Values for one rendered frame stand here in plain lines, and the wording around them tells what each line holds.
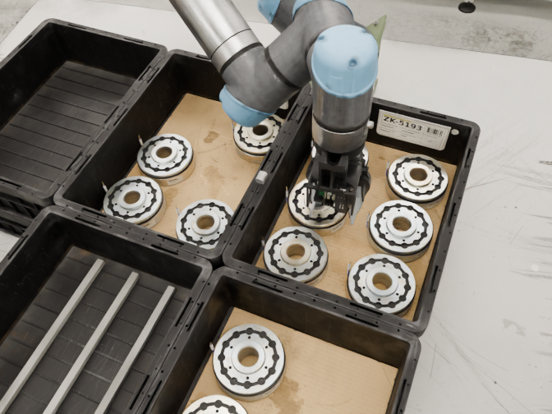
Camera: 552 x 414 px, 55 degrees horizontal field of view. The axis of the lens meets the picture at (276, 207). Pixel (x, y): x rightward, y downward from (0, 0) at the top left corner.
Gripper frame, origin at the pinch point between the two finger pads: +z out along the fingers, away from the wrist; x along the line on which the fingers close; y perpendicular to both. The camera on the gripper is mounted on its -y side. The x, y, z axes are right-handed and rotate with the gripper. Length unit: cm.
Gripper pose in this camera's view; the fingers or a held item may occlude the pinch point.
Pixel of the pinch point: (336, 205)
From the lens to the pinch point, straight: 90.7
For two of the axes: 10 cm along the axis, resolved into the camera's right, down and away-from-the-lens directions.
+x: 9.6, 1.9, -1.9
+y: -2.6, 8.0, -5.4
